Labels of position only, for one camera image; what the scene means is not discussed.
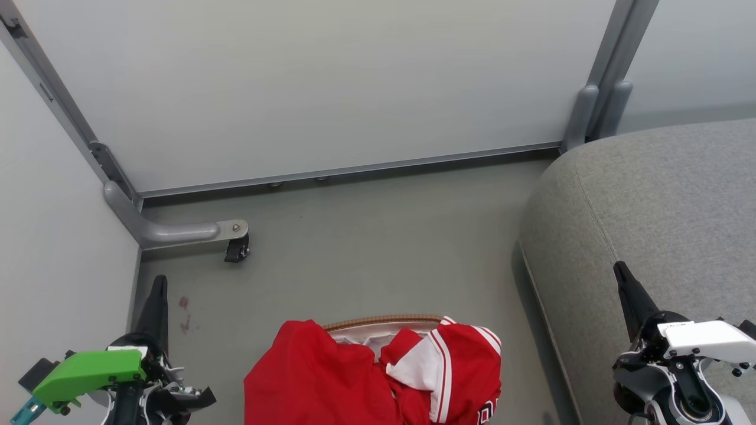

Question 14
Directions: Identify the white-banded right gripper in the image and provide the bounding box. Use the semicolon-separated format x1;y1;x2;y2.
612;261;756;380

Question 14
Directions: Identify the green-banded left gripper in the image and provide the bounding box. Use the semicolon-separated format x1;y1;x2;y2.
32;274;217;425

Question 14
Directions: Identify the red and white jersey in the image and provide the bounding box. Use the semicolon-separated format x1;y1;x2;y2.
243;316;503;425

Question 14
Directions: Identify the grey curved partition foot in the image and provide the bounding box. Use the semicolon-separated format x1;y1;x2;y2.
103;180;250;250

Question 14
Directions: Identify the grey upholstered ottoman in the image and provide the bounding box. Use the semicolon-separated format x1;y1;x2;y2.
518;117;756;425

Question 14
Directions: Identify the black caster wheel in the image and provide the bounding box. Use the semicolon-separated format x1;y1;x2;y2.
224;234;251;264

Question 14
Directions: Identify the teal-plugged black cable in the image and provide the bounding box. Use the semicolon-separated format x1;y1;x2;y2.
9;395;47;425

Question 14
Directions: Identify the grey double partition post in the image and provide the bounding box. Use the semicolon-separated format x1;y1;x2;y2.
561;0;660;153

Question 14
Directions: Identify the grey partition corner post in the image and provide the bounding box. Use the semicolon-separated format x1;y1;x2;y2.
0;0;144;211

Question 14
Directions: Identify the white partition panel with rail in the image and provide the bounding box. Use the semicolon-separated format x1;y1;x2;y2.
12;0;618;199

